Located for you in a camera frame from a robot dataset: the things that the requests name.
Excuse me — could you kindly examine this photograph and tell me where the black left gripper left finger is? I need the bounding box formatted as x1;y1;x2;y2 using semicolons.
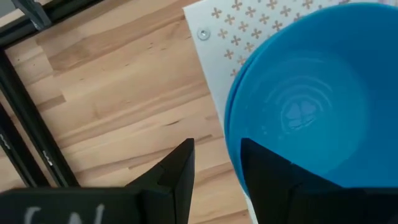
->
0;138;196;224

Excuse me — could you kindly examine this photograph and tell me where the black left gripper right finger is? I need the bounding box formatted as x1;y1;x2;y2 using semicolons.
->
240;138;398;224

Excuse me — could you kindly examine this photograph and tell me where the blue plastic mini bowl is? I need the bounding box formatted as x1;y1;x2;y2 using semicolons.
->
223;2;398;200

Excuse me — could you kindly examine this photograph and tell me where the white perforated metal rack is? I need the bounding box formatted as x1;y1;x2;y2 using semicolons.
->
182;0;386;224

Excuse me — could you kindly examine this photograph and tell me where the black aluminium table frame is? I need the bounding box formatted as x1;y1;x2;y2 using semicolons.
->
0;0;105;189

